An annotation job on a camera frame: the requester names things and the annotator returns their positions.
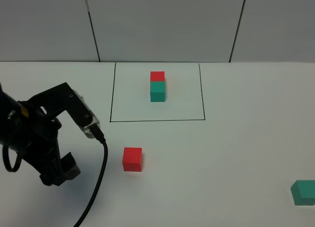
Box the green template block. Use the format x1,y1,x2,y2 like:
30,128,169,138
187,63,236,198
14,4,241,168
150,81,166,102

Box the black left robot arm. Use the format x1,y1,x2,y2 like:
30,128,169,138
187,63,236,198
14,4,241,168
0,91,81,186

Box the red template block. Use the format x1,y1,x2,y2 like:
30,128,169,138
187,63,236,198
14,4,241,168
150,71,165,82

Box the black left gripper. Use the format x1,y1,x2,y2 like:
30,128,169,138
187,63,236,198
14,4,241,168
7,105,81,186

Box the white template sheet black outline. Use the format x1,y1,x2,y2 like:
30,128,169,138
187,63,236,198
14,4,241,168
111,63,205,122

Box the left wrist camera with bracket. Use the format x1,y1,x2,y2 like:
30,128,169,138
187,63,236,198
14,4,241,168
28,83,103,140

